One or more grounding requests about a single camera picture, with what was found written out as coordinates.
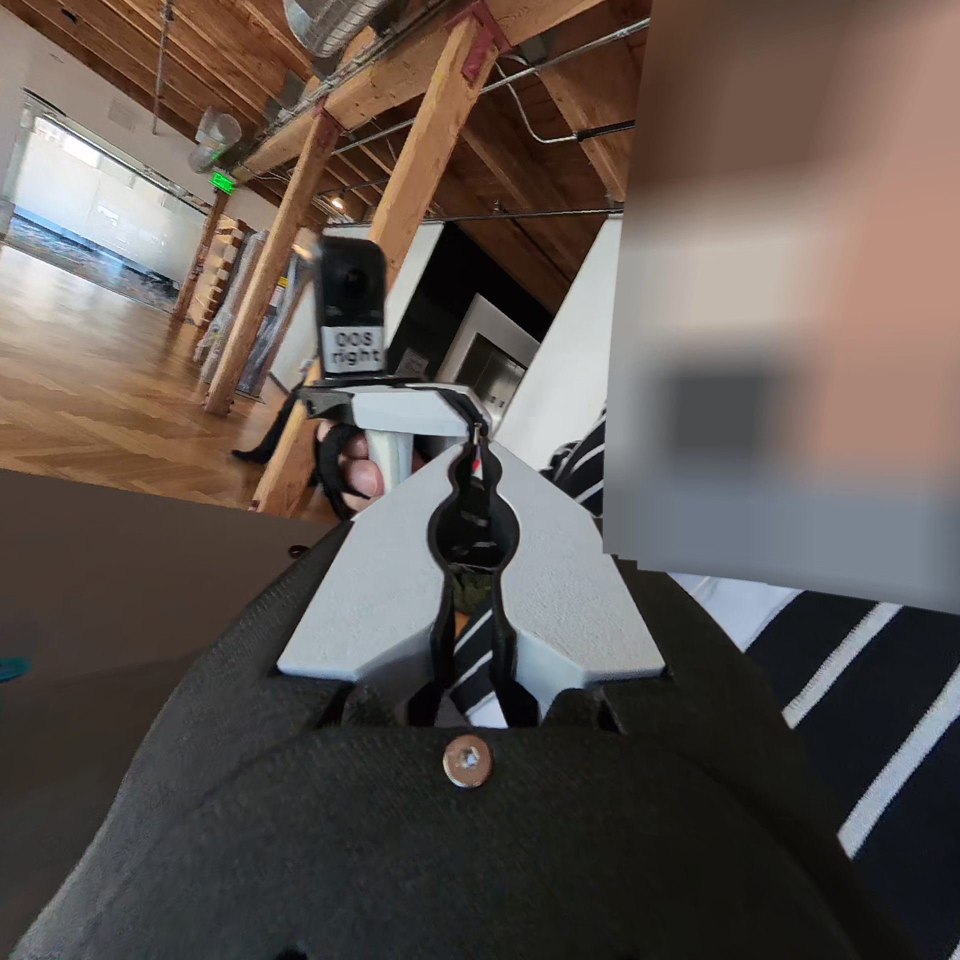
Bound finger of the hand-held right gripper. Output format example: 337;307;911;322
349;384;498;442

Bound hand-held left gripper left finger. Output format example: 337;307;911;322
276;442;475;727

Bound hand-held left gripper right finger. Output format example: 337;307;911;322
477;441;669;729

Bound person's right hand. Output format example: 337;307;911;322
316;421;386;502

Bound leaning wrapped panels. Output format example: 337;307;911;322
193;217;318;400

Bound wooden post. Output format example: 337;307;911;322
202;112;340;418
251;15;498;520

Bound silver ceiling duct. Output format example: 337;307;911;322
281;0;421;60

